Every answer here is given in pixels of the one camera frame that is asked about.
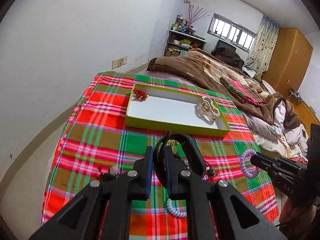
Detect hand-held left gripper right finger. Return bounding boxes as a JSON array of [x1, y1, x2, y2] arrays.
[[164, 147, 288, 240]]

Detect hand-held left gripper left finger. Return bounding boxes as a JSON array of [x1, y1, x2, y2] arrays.
[[29, 146, 154, 240]]

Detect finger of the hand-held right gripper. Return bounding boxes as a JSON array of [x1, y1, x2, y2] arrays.
[[250, 152, 279, 174]]

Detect purple spiral hair tie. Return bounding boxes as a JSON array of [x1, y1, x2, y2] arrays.
[[239, 149, 258, 179]]

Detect light blue spiral hair tie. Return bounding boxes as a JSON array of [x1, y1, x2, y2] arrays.
[[166, 199, 187, 218]]

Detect pink ball hair tie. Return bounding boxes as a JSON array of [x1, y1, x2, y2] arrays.
[[97, 165, 122, 182]]

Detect black hair clip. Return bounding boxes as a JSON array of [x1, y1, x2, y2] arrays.
[[153, 131, 207, 195]]

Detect black hair tie teal bead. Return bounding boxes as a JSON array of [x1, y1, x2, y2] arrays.
[[206, 166, 218, 179]]

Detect green shallow box tray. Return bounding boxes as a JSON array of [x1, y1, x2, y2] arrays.
[[124, 83, 231, 137]]

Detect person's right hand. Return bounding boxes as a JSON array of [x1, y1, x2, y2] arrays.
[[279, 199, 317, 228]]

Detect white quilt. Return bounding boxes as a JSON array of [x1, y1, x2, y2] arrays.
[[241, 80, 309, 161]]

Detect wooden desk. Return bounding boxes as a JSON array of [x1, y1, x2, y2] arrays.
[[287, 97, 320, 140]]

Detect bright plaid cloth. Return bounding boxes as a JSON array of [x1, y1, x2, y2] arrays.
[[41, 71, 279, 240]]

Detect pearly hair claw clip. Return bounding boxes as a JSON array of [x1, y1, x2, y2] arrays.
[[195, 95, 221, 124]]

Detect folded plaid cloth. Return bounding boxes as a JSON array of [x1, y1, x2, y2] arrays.
[[220, 77, 264, 105]]

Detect wooden wardrobe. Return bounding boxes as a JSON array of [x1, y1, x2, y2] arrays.
[[261, 27, 313, 98]]

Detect dark brown jacket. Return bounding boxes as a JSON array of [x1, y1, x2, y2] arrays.
[[212, 47, 244, 69]]

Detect brown blanket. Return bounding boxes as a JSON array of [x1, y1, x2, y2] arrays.
[[146, 49, 302, 130]]

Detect patterned curtain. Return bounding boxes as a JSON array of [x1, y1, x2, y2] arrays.
[[245, 15, 279, 77]]

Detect black television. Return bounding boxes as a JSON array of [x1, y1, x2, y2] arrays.
[[216, 39, 237, 53]]

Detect wooden shelf unit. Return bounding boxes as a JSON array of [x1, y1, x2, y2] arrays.
[[164, 29, 207, 57]]

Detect barred window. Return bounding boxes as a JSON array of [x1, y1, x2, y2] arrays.
[[207, 13, 257, 53]]

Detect row of bottles and jars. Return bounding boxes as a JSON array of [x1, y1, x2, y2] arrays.
[[171, 15, 197, 33]]

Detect dried flower branches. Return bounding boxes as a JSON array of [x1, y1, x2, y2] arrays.
[[186, 4, 210, 30]]

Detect red bead bracelet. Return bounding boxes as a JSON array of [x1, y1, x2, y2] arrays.
[[132, 88, 150, 102]]

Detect wall socket plate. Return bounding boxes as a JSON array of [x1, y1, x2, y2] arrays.
[[112, 57, 128, 70]]

